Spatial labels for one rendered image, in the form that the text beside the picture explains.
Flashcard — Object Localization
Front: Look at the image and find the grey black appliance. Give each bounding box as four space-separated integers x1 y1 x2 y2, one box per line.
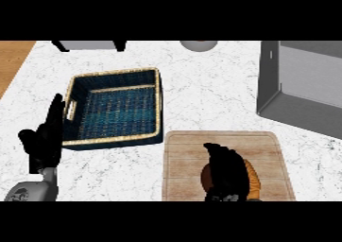
50 40 128 53

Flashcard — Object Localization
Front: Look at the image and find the grey round object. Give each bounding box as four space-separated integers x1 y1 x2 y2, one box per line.
178 40 220 53

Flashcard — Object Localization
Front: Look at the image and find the grey steel sink basin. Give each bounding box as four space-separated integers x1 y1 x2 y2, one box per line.
255 40 342 142

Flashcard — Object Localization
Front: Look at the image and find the pale wooden cutting board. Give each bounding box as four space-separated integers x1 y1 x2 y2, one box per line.
161 130 298 202

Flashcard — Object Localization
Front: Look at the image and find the blue wicker basket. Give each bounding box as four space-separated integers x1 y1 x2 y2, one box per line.
60 66 165 151

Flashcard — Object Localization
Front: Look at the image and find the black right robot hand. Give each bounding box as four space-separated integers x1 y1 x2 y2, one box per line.
202 142 251 202

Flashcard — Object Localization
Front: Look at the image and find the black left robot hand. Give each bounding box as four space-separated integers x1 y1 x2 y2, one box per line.
16 93 66 175

